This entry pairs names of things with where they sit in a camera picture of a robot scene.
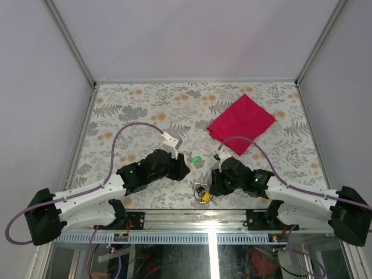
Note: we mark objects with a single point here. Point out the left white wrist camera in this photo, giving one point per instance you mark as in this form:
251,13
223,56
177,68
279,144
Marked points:
171,144

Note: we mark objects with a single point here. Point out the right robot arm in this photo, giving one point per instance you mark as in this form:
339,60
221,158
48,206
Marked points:
343,211

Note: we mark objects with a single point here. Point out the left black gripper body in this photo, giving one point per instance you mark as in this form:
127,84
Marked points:
174,170

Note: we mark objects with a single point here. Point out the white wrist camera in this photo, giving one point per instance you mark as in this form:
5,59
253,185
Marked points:
221,156
171,144

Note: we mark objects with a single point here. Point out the yellow tag key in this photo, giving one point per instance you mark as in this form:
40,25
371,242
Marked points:
206,197

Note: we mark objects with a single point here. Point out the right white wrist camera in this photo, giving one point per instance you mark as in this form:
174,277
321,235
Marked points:
221,156

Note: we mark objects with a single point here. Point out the large metal keyring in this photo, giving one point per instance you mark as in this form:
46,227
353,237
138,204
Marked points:
198,196

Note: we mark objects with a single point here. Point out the folded magenta cloth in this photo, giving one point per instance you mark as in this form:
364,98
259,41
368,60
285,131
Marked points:
243,118

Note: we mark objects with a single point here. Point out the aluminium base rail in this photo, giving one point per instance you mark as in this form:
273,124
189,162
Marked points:
182,227

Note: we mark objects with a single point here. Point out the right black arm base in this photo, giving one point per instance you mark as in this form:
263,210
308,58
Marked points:
256,220

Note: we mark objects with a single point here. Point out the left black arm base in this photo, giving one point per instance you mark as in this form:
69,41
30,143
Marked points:
136,220

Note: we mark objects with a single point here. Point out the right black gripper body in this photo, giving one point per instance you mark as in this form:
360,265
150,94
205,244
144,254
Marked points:
224,184

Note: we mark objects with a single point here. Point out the green tag key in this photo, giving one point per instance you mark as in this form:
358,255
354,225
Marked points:
195,159

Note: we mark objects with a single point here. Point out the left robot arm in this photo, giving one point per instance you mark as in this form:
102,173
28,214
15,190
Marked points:
99,204

